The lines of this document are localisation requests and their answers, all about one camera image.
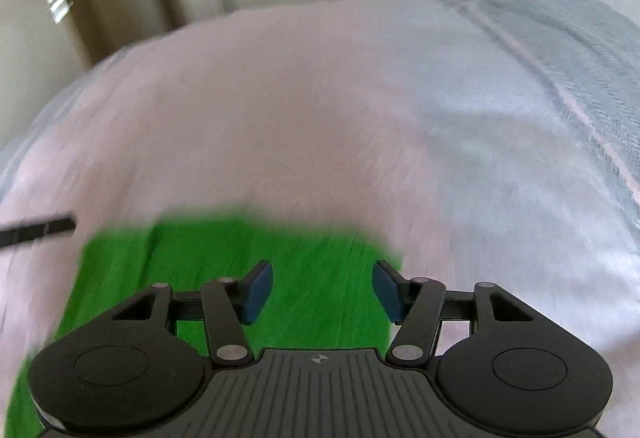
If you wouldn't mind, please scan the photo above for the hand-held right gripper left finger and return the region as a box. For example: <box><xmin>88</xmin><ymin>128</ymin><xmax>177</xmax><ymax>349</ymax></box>
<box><xmin>111</xmin><ymin>260</ymin><xmax>274</xmax><ymax>366</ymax></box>

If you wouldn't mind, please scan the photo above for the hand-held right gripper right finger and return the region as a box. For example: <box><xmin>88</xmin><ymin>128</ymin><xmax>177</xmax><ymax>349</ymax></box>
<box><xmin>372</xmin><ymin>260</ymin><xmax>537</xmax><ymax>367</ymax></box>

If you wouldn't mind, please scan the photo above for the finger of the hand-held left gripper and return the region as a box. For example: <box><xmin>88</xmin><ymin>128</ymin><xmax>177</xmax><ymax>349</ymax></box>
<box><xmin>0</xmin><ymin>215</ymin><xmax>77</xmax><ymax>249</ymax></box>

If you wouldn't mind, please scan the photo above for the green garment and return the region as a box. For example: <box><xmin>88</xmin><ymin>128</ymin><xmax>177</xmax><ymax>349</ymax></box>
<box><xmin>5</xmin><ymin>203</ymin><xmax>405</xmax><ymax>438</ymax></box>

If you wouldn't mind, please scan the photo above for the pink bed sheet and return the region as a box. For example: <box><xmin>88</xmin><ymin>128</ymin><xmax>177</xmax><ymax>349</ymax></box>
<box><xmin>0</xmin><ymin>0</ymin><xmax>640</xmax><ymax>438</ymax></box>

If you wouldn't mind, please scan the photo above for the grey blue blanket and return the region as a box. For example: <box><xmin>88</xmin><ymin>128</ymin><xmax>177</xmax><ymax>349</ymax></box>
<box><xmin>452</xmin><ymin>0</ymin><xmax>640</xmax><ymax>199</ymax></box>

